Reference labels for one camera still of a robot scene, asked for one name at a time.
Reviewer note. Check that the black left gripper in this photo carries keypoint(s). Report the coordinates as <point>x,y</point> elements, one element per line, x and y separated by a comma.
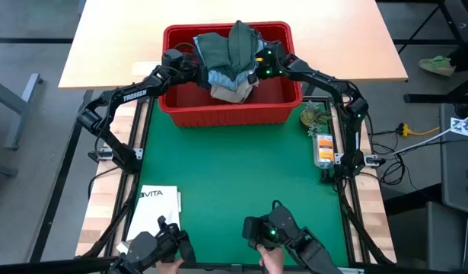
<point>193,68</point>

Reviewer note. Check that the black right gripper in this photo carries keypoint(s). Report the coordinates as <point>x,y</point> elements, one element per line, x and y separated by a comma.
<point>271,61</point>

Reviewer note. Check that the light blue denim garment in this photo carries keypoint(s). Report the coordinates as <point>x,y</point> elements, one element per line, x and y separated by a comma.
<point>224,80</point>

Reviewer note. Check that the dark green garment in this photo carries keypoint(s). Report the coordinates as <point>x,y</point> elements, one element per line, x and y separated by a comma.
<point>233,49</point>

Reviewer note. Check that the tan garment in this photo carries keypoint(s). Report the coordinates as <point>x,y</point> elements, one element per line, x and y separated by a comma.
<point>231,93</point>

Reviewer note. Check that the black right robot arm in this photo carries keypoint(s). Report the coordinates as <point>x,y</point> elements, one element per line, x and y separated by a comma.
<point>332,83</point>

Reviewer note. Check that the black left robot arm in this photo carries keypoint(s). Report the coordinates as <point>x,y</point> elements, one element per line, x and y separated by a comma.
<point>134,95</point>

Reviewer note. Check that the red plastic laundry bin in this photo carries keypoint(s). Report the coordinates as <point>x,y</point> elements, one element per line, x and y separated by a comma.
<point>233,110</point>

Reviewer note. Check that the white paper strip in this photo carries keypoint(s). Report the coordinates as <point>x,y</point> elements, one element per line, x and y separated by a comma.
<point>142,68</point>

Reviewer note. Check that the small potted artificial plant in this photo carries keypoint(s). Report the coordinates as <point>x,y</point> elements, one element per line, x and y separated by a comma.
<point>313,116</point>

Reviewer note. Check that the light wooden table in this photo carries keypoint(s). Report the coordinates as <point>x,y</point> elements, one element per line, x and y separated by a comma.
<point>115,38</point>

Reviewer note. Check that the clear box with orange label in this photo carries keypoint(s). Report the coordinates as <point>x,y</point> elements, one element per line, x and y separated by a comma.
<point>325,150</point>

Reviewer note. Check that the green table mat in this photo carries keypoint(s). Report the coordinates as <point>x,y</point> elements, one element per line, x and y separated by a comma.
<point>237,171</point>

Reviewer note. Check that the white cloth tote bag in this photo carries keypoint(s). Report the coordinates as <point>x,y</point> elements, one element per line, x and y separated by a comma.
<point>153,213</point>

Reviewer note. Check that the yellow power plug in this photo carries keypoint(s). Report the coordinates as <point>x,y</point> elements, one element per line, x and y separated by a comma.
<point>406,130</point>

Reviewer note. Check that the grey metal desk leg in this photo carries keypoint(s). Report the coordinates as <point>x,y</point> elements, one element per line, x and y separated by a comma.
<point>22,102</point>

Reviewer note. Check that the person's leg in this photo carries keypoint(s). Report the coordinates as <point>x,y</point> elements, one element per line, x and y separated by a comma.
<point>465,57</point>

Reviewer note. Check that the person's hand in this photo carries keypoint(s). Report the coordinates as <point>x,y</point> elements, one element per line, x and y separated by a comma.
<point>170,266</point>
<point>271,260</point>

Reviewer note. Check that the white printed paper tag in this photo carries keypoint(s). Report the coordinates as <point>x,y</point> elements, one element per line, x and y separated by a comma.
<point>463,127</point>

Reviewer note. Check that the grey cabinet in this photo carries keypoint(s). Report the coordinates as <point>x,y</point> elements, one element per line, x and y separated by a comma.
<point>460,179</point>

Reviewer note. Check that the black aluminium frame rail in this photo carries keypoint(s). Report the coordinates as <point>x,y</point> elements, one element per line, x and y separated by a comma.
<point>144,122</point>
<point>365,239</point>
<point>321,99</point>

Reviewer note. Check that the silver metal bracket plate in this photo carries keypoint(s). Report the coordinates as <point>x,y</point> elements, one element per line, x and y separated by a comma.
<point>104,154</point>
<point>370,160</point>

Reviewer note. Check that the black front frame bar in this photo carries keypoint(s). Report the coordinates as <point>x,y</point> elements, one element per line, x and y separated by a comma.
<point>47,265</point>

